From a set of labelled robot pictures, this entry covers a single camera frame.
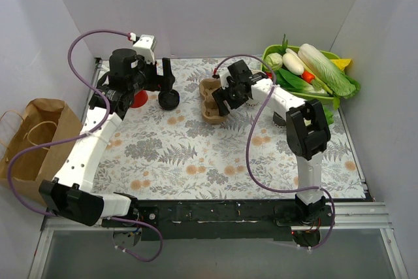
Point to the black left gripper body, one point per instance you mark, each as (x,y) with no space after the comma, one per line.
(166,74)

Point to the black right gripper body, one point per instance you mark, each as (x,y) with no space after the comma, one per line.
(225,97)

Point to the brown pulp cup carrier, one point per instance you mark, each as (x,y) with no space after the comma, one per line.
(209,108)

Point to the black plastic cup lids stack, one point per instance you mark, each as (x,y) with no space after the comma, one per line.
(169,100)

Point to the black takeout coffee cup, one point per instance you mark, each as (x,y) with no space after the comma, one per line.
(279,122)

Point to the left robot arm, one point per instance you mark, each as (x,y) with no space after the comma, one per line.
(69,193)

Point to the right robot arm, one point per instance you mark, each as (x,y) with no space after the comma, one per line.
(306,126)

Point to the red plastic straw cup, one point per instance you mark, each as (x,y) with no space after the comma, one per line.
(140,99)

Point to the round green cabbage toy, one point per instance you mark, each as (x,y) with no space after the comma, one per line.
(274,61)

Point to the green bok choy toy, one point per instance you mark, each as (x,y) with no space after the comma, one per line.
(291,82)

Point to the green vegetable tray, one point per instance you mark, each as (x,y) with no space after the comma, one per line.
(321,89)

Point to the white radish toy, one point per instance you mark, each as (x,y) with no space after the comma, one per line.
(292,63)

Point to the orange carrot toy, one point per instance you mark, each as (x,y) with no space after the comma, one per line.
(307,76)

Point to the floral patterned table mat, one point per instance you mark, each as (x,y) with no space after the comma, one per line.
(177,155)

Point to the small bok choy toy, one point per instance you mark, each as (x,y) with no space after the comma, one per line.
(329,114)

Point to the napa cabbage toy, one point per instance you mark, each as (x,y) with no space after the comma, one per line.
(341,84)

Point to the yellow pepper toy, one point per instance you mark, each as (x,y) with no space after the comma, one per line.
(341,63)

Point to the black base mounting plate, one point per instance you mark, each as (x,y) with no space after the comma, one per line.
(227,219)

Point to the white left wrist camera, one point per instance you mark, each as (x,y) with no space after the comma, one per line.
(144,46)

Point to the aluminium frame rail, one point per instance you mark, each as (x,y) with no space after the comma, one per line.
(358,243)

